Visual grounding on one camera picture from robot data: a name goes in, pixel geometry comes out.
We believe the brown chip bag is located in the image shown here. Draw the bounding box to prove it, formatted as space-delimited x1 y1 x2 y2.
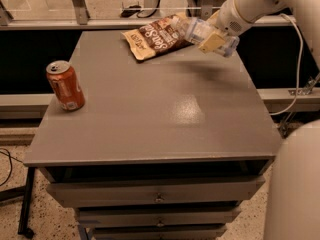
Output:
122 12 191 61

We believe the blue plastic water bottle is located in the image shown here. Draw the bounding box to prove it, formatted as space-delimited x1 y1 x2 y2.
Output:
171 17 239 57

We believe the black metal stand leg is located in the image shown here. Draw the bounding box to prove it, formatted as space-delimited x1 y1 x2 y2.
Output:
0 167 35 240

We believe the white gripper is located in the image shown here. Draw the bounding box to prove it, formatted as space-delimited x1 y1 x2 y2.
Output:
199 0 252 53

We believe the orange soda can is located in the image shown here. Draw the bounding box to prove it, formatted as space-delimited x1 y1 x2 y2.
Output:
46 60 85 111

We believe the black cable on floor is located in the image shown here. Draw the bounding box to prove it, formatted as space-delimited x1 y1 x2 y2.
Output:
0 148 24 188

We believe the grey drawer cabinet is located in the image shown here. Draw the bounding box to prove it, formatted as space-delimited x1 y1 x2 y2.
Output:
25 30 281 240

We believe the black cable behind glass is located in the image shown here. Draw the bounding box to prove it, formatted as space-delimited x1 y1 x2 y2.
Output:
119 0 162 19

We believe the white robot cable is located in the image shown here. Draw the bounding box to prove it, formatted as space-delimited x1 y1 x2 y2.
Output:
269 13 305 117

